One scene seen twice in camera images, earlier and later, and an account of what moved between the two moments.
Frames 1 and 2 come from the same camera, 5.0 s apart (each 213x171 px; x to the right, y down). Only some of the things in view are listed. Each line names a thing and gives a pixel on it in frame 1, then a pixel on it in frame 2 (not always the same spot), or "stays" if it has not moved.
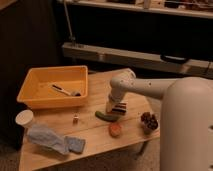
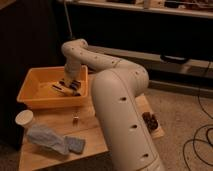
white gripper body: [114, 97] → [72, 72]
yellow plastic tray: [54, 86] stays
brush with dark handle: [73, 93] stays
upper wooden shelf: [186, 7] stays
